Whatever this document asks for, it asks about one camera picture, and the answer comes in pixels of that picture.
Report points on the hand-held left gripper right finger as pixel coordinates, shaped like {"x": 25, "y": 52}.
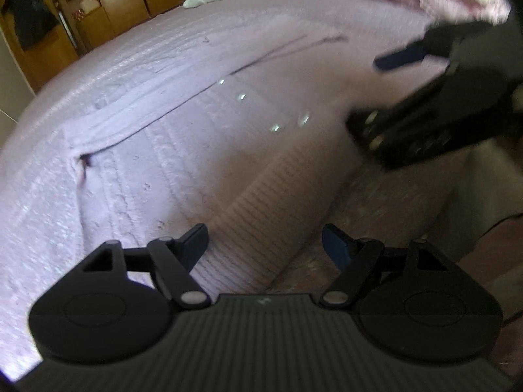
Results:
{"x": 336, "y": 246}

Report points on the dark hanging garment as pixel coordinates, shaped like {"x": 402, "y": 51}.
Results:
{"x": 30, "y": 14}

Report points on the wooden wardrobe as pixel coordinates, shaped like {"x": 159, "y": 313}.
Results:
{"x": 122, "y": 4}

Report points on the thin metal rod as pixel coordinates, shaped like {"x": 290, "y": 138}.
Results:
{"x": 68, "y": 32}

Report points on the pink floral bed sheet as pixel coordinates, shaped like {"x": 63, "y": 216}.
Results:
{"x": 367, "y": 208}

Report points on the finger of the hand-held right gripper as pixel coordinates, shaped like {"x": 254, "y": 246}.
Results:
{"x": 400, "y": 58}
{"x": 408, "y": 130}

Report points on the lilac knitted cardigan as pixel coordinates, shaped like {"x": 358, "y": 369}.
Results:
{"x": 32, "y": 220}

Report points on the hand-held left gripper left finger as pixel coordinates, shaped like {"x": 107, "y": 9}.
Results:
{"x": 197, "y": 241}

